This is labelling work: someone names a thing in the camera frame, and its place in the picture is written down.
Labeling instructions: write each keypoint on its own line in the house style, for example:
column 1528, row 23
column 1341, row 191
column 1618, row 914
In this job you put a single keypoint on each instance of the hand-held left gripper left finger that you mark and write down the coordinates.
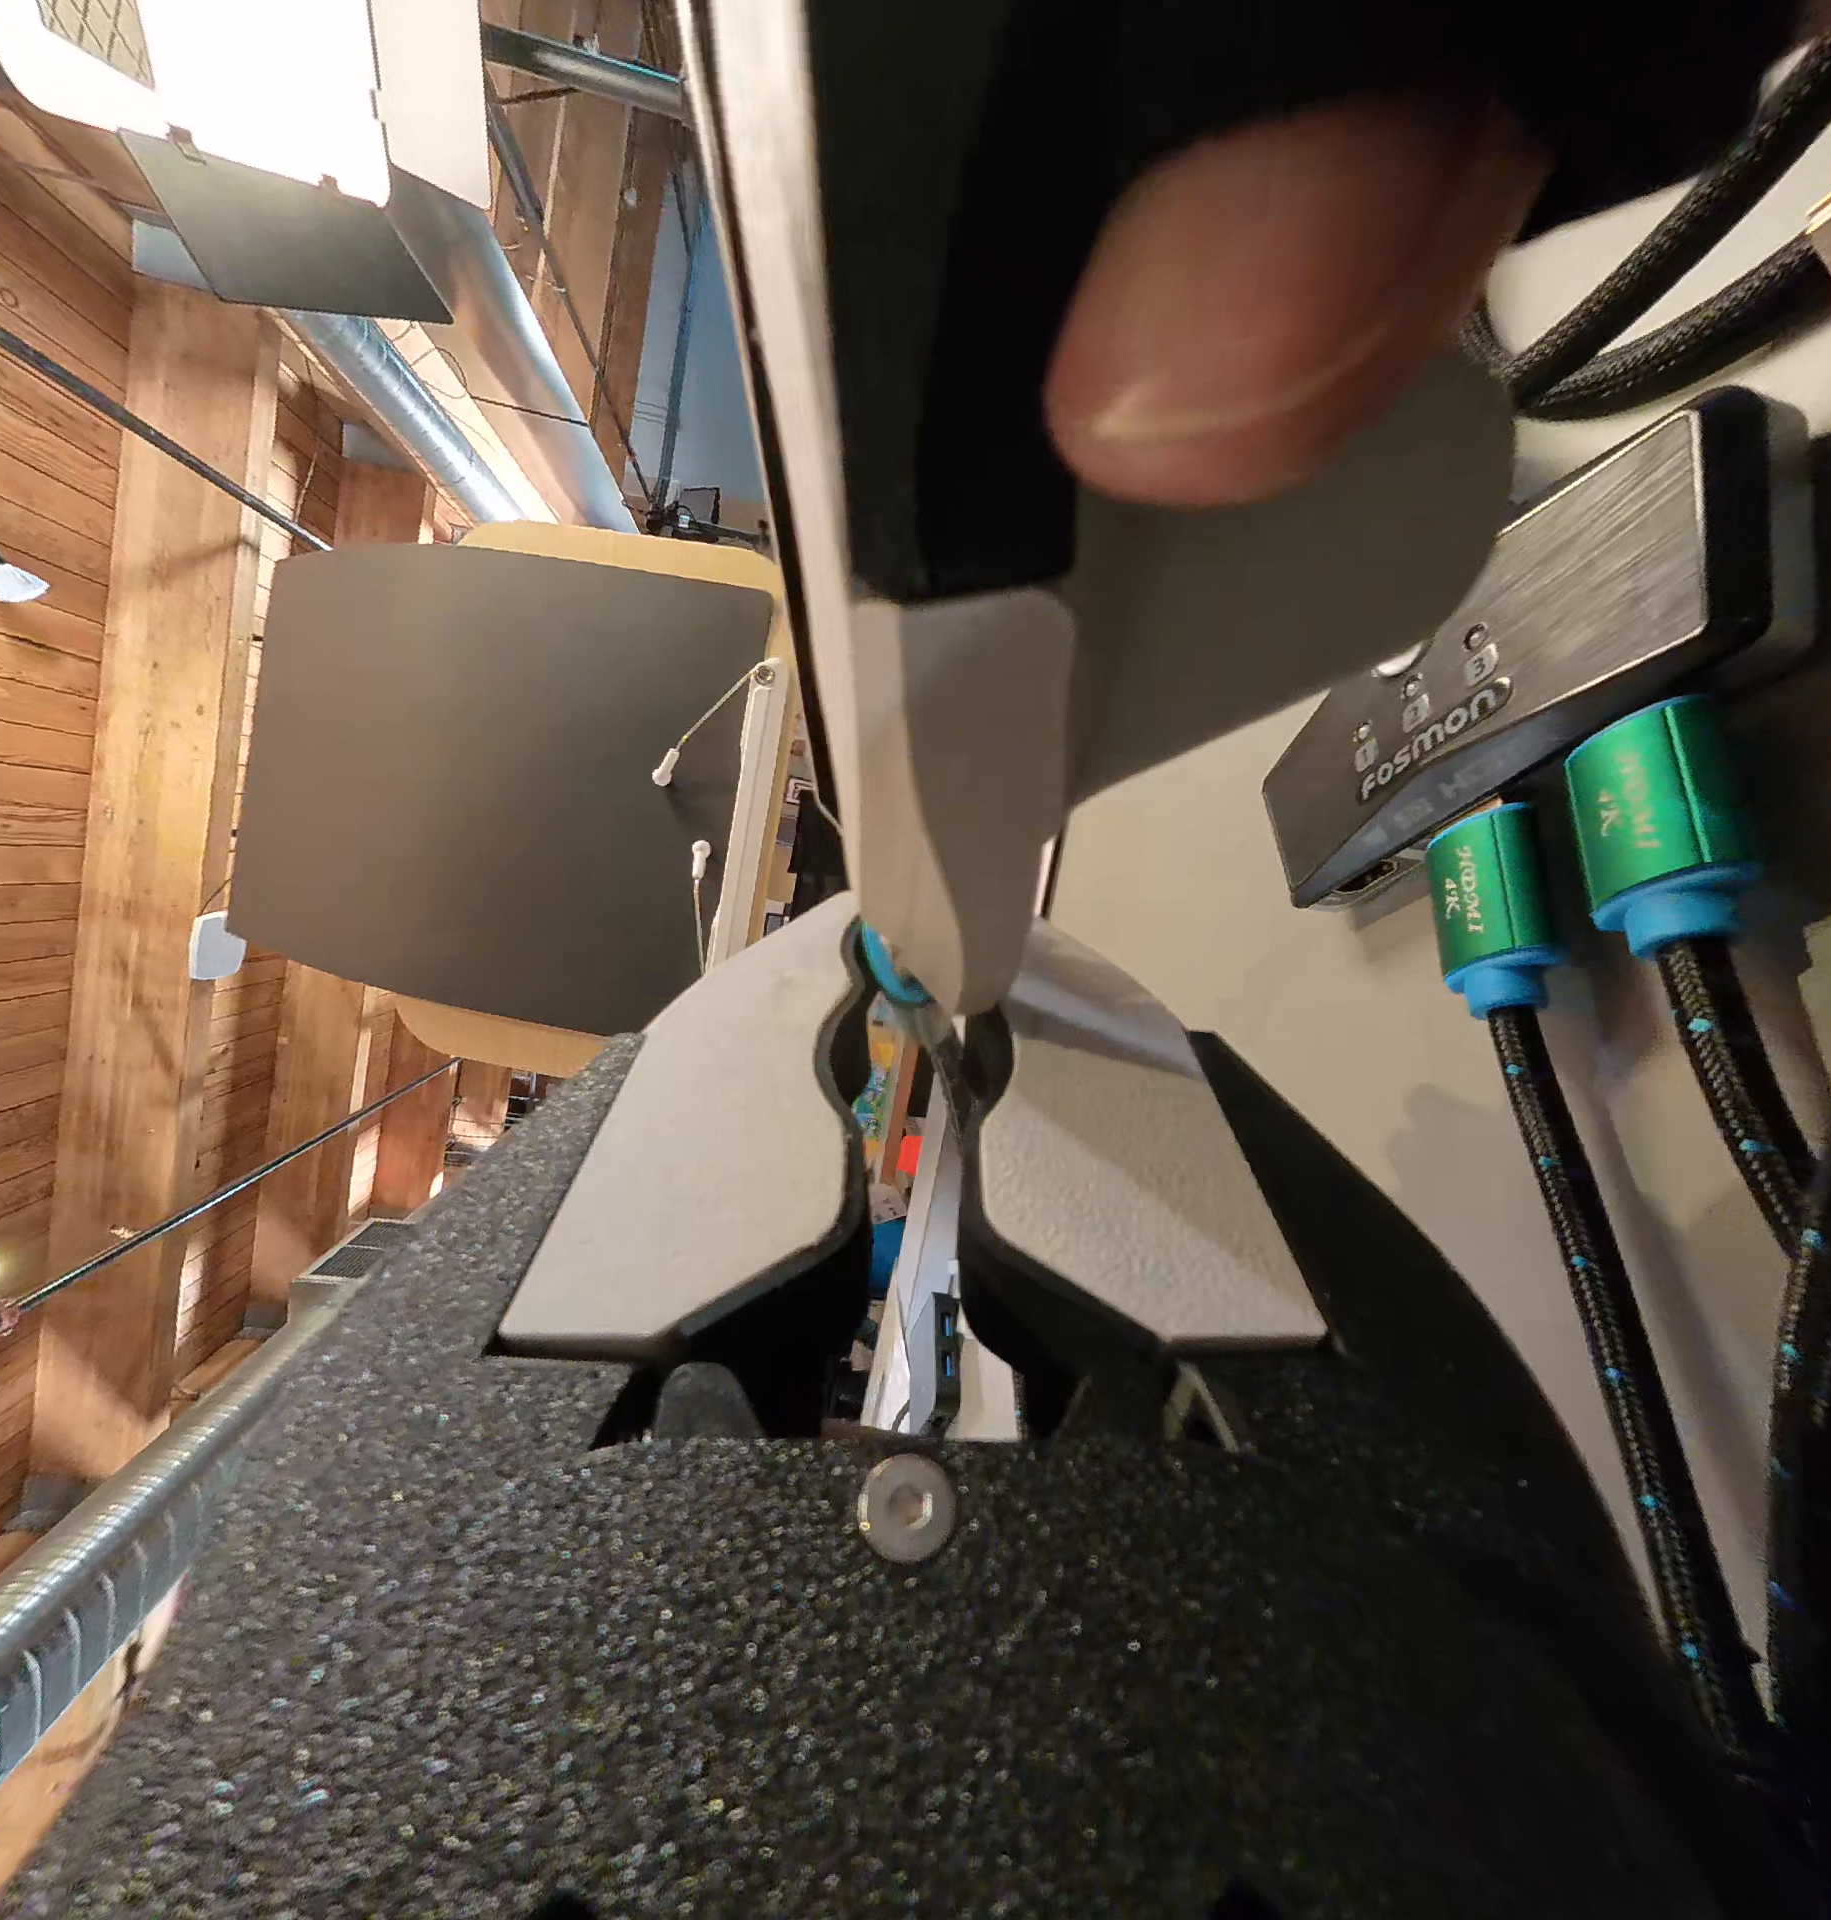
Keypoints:
column 691, row 1155

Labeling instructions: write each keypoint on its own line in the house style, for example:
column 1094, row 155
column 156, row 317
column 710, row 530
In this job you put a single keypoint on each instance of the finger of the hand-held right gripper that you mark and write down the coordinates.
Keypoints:
column 1276, row 601
column 960, row 751

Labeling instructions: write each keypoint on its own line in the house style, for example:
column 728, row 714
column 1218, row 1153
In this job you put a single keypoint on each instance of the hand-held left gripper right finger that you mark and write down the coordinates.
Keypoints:
column 1142, row 1200

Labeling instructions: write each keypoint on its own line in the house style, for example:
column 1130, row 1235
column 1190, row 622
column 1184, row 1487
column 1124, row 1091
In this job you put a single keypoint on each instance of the black video switch box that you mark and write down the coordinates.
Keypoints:
column 1589, row 601

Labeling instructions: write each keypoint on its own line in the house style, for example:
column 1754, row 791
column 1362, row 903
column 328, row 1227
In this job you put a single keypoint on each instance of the grey usb hub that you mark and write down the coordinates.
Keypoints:
column 941, row 1326

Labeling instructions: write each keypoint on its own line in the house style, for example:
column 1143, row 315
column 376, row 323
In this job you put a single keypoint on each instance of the person's right hand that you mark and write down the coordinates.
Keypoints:
column 1276, row 301

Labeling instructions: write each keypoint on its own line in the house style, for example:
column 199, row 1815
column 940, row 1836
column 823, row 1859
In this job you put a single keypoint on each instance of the black metal rod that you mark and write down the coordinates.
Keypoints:
column 135, row 426
column 211, row 1200

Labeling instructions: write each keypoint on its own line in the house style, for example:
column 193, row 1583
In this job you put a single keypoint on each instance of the studio light panel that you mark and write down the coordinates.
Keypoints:
column 256, row 90

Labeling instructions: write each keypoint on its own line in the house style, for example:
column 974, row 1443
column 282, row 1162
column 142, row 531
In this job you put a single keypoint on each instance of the metal spiral conduit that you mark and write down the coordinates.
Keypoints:
column 75, row 1591

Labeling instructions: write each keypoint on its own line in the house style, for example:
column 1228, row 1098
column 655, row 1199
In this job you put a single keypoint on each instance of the white spot lamp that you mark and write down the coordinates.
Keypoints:
column 15, row 577

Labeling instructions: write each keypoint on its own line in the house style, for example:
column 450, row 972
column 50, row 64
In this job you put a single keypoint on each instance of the silver ventilation duct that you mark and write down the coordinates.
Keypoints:
column 480, row 315

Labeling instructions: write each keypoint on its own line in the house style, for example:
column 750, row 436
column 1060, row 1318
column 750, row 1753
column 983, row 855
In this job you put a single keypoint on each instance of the white wall sensor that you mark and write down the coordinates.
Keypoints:
column 216, row 945

